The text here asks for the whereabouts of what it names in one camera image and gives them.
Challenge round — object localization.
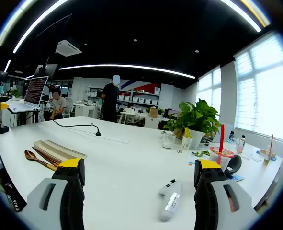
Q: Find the black power cable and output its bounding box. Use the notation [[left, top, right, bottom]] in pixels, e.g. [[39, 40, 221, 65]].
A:
[[50, 119, 102, 137]]

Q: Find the ceiling light strip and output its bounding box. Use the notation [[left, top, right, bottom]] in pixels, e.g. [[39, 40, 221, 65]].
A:
[[219, 0, 262, 33], [58, 63, 196, 80], [12, 0, 70, 54]]

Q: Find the white hand controller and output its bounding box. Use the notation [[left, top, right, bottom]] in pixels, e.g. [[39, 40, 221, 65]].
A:
[[158, 179, 183, 221]]

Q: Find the dark hanging monitor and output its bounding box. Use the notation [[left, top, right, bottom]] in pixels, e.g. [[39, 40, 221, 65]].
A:
[[34, 63, 59, 79]]

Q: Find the white post black base stand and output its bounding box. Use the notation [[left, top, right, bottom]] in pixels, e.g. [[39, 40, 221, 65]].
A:
[[0, 110, 10, 135]]

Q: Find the red drinking straw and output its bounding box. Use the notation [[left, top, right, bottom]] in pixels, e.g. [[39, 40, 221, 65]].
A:
[[218, 124, 226, 153]]

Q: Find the green potted plant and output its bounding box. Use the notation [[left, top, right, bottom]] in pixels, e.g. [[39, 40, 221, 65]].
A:
[[164, 98, 222, 138]]

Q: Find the black round device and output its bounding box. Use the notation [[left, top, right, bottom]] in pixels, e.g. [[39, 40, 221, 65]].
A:
[[224, 154, 243, 179]]

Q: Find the beige cutlery case base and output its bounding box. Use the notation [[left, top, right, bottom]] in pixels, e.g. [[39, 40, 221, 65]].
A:
[[33, 140, 77, 161]]

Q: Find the clear glass cup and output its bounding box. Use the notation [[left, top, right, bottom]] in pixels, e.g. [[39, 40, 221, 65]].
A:
[[161, 131, 176, 150]]

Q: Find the blue packet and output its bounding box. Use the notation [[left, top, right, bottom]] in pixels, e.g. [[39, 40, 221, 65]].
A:
[[225, 175, 245, 182]]

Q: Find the window with white blinds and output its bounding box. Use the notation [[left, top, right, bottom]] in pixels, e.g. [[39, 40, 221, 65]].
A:
[[234, 31, 283, 142], [195, 65, 222, 116]]

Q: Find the tan and blue box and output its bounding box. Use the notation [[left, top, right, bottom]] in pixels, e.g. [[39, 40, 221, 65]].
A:
[[256, 148, 278, 161]]

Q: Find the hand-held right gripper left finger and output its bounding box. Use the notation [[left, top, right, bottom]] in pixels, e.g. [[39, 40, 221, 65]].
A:
[[21, 158, 86, 230]]

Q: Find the small jar with red straw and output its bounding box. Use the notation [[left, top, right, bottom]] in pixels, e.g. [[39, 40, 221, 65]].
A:
[[262, 134, 274, 166]]

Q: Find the white plant pot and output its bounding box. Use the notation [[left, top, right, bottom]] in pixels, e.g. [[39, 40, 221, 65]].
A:
[[188, 129, 206, 149]]

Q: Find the printed paper cup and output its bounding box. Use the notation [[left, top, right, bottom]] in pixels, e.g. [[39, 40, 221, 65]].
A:
[[181, 135, 193, 151]]

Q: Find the white cabinet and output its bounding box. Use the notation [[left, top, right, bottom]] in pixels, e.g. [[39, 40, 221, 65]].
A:
[[73, 103, 99, 118]]

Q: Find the black printed box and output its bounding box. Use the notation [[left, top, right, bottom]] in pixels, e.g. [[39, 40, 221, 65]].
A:
[[0, 165, 28, 213]]

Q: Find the white paper card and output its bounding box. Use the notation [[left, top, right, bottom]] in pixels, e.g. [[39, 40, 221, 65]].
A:
[[186, 153, 210, 169]]

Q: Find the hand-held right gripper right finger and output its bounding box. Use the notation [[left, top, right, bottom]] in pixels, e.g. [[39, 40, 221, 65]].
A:
[[194, 159, 260, 230]]

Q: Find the plastic drink cup red rim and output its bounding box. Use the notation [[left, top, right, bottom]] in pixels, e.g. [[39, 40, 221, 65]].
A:
[[209, 146, 235, 172]]

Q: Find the pink drink bottle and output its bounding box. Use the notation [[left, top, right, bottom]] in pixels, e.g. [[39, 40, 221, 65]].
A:
[[236, 135, 246, 155]]

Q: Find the white storage shelving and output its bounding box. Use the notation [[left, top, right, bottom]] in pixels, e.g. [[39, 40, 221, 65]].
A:
[[88, 85, 160, 106]]

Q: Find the ceiling air conditioner unit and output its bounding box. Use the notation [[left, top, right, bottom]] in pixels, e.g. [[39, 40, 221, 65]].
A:
[[55, 39, 83, 57]]

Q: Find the wooden spoon utensil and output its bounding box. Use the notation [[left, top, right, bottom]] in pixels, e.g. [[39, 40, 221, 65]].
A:
[[24, 149, 58, 171]]

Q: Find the laptop stand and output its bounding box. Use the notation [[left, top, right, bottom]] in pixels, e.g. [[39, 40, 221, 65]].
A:
[[8, 109, 41, 127]]

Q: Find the wooden chopstick utensil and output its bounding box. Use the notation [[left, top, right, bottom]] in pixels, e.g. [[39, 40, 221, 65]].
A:
[[32, 147, 60, 166], [34, 148, 60, 168]]

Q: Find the white table cable cover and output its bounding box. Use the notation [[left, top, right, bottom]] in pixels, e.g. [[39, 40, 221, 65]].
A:
[[85, 131, 129, 144]]

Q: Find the open laptop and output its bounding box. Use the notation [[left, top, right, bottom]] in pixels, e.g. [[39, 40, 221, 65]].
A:
[[7, 76, 49, 114]]

